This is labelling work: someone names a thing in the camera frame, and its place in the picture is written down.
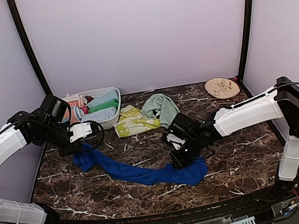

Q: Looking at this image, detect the orange patterned rolled towel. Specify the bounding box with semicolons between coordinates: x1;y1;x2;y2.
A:
62;93;85;107

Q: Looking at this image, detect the sage green towel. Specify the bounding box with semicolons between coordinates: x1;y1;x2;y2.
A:
141;93;180;129

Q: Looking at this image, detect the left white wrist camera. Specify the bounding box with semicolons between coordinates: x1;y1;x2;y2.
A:
69;122;93;143

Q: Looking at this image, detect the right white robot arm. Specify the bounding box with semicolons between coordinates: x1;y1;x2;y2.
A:
164;76;299;202

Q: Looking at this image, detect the right black frame post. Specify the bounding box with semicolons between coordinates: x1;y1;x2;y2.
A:
237;0;253;83

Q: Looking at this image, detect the green rolled towel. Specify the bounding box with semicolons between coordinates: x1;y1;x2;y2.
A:
88;99;119;113

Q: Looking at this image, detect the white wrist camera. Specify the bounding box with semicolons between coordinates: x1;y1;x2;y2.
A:
69;122;93;143
167;134;185;150

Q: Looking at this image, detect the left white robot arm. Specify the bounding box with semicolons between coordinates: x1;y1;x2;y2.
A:
0;95;91;224

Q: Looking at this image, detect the black frame post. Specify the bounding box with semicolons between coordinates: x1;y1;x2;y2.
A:
6;0;53;95
237;0;253;83

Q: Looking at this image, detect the orange blue rolled towel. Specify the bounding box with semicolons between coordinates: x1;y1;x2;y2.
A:
62;106;85;123

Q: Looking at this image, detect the light blue rolled towel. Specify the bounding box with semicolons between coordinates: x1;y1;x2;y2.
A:
88;89;119;108

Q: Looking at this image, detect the pale blue rolled towel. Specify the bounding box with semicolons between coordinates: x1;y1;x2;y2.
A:
81;107;117;122

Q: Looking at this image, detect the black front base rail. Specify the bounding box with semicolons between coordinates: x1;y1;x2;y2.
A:
12;172;299;224

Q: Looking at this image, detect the left black frame post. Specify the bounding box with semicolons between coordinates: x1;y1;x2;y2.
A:
6;0;53;95

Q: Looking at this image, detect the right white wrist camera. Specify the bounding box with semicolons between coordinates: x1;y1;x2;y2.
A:
167;134;185;150

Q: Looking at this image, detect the yellow-green patterned towel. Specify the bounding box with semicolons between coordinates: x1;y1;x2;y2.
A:
114;105;161;138

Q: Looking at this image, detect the pink red rolled towel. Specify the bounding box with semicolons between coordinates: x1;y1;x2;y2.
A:
80;96;94;114

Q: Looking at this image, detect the white plastic basket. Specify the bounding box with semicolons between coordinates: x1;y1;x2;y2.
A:
74;87;121;129

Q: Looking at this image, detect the cream bird-pattern plate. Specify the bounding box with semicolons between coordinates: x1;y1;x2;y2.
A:
205;77;241;99

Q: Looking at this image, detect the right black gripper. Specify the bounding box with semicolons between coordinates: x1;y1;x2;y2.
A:
167;132;206;170

